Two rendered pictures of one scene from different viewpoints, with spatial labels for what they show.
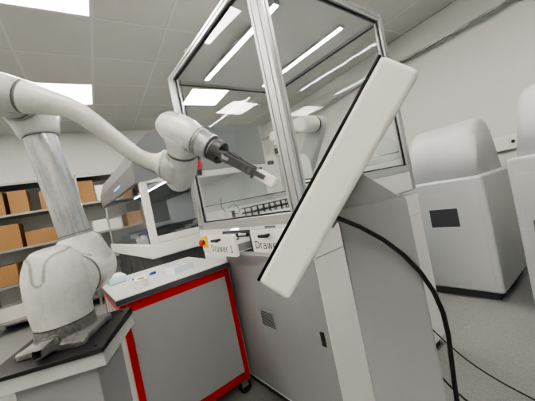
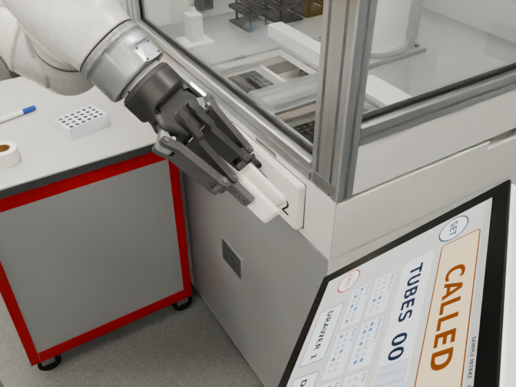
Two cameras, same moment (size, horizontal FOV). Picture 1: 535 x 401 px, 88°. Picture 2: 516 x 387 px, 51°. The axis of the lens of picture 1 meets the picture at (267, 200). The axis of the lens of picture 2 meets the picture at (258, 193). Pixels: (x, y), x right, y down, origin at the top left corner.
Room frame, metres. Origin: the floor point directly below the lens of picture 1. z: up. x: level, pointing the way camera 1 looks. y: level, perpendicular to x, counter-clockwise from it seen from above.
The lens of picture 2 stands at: (0.29, -0.07, 1.56)
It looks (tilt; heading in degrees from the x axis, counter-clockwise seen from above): 38 degrees down; 6
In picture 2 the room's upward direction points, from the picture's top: straight up
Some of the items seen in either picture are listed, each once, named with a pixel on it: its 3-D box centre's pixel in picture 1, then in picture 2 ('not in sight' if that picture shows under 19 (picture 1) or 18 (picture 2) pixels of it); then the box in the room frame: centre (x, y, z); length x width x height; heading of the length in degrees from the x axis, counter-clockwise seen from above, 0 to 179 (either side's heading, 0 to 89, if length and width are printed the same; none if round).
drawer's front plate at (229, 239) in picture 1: (222, 245); not in sight; (1.44, 0.28, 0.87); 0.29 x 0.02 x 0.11; 38
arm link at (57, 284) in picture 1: (57, 282); not in sight; (0.84, 0.67, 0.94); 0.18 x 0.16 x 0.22; 9
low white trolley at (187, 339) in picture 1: (174, 335); (72, 213); (1.64, 0.70, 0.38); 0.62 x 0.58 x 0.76; 38
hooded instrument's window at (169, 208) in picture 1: (177, 210); not in sight; (3.06, 0.99, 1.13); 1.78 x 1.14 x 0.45; 38
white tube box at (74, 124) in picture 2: (179, 267); (81, 121); (1.58, 0.57, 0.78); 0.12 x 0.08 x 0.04; 142
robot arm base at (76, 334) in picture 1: (63, 331); not in sight; (0.81, 0.67, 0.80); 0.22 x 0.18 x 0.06; 6
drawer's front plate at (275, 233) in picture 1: (271, 240); (262, 173); (1.25, 0.02, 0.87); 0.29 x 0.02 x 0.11; 38
